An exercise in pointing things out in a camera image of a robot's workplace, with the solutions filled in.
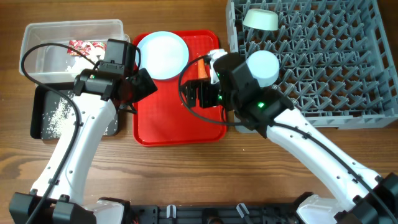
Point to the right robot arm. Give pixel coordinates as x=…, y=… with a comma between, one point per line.
x=359, y=194

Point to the orange carrot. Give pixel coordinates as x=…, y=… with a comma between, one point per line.
x=201, y=69

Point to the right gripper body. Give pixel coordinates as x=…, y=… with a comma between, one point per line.
x=199, y=94

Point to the mint green bowl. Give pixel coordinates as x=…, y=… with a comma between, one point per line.
x=261, y=19

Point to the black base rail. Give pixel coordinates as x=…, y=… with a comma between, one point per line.
x=278, y=213

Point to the clear plastic bin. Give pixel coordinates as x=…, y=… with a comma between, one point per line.
x=48, y=64

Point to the grey dishwasher rack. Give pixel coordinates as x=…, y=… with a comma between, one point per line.
x=335, y=62

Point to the white tissue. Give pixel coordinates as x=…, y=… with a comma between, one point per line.
x=79, y=63

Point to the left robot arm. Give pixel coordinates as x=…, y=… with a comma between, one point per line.
x=114, y=84

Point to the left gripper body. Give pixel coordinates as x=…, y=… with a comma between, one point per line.
x=140, y=86

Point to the red snack wrapper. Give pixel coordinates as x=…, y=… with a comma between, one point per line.
x=84, y=48

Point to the white rice grains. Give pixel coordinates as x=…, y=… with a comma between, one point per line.
x=57, y=112

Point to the light blue bowl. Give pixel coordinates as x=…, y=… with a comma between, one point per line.
x=264, y=67

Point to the light blue plate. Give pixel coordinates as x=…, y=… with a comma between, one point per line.
x=163, y=54

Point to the black plastic tray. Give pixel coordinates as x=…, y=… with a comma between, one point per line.
x=38, y=109

